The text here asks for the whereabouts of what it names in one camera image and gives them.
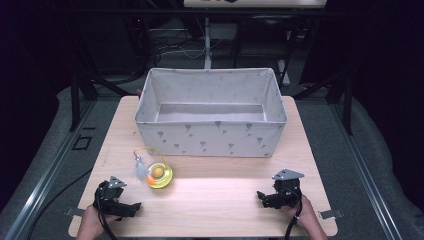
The yellow feather cat toy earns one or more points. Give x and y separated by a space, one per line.
160 175

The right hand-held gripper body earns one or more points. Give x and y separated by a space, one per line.
287 191

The black chair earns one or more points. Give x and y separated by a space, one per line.
263 33

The metal table bracket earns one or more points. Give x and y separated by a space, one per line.
330 214
74 212

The white desk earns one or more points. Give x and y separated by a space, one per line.
255 3

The grey fabric storage box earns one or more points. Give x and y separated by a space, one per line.
213 140

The person's left hand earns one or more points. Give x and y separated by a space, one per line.
91 221

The aluminium floor rail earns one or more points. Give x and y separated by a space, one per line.
365 173
50 173

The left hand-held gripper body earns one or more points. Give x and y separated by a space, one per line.
108 196

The person's right hand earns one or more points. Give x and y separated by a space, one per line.
306 215

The white desk leg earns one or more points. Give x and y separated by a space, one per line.
208 50

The black metal stand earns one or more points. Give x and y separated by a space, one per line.
347 100
76 100

